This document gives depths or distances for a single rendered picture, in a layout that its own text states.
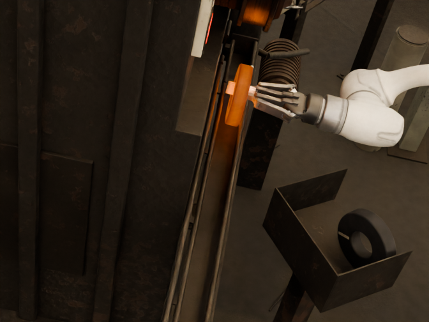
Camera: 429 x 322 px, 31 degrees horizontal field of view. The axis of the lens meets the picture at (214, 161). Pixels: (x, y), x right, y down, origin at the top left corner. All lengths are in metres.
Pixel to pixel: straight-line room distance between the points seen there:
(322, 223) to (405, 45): 1.03
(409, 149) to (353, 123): 1.22
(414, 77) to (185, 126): 0.68
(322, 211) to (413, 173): 1.18
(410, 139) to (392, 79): 1.04
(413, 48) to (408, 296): 0.83
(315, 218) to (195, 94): 0.44
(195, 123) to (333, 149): 1.43
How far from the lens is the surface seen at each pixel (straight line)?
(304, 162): 2.90
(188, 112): 1.65
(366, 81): 2.03
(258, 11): 1.74
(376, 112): 1.92
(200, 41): 1.47
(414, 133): 3.06
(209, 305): 1.61
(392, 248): 1.74
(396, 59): 2.78
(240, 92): 1.85
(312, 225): 1.87
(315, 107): 1.90
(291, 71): 2.41
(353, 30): 3.67
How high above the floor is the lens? 1.96
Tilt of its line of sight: 44 degrees down
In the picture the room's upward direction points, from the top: 14 degrees clockwise
